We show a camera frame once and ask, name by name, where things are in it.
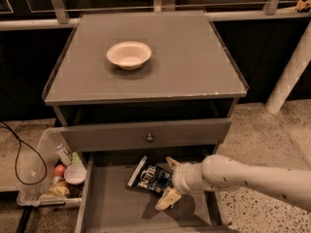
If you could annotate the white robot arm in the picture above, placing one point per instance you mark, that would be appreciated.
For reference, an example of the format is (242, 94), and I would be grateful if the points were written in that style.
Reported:
(218, 172)

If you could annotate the white labelled bottle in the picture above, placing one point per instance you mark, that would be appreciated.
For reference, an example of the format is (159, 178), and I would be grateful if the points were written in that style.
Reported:
(64, 155)

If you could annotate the grey top drawer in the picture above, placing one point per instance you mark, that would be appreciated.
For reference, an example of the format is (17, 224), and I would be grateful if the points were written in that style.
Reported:
(132, 136)

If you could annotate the green packet in bin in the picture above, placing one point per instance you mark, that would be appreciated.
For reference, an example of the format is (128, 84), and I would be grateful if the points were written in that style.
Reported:
(76, 159)

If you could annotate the small yellow object on rail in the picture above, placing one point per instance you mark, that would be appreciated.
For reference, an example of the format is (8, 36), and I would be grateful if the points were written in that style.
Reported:
(303, 5)

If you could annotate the grey open middle drawer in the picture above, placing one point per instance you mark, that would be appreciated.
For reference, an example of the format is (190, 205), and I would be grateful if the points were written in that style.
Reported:
(109, 205)

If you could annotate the clear plastic storage bin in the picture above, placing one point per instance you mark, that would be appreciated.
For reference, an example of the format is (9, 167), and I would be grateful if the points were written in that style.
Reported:
(36, 172)

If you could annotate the blue Kettle chip bag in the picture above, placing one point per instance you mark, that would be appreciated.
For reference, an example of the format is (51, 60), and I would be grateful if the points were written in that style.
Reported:
(151, 177)

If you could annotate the round metal drawer knob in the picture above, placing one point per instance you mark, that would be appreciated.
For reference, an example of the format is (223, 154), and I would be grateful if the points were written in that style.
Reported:
(149, 138)

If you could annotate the small white bowl in bin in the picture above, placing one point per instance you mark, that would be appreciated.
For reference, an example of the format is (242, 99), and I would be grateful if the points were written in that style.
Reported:
(75, 174)

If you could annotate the metal railing frame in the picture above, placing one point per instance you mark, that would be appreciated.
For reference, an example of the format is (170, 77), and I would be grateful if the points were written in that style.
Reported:
(49, 14)

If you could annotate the orange round fruit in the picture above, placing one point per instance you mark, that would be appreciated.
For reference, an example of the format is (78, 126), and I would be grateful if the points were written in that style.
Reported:
(59, 170)

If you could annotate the yellow crumpled snack bag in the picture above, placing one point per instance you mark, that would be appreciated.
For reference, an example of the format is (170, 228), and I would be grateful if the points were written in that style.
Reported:
(59, 189)

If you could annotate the grey wooden drawer cabinet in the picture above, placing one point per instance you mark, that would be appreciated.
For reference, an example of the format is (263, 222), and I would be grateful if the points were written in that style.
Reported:
(189, 76)

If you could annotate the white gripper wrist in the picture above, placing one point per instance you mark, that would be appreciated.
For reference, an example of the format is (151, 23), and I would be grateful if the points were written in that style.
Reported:
(179, 179)

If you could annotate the white paper bowl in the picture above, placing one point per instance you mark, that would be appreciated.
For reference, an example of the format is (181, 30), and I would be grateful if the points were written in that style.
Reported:
(129, 55)

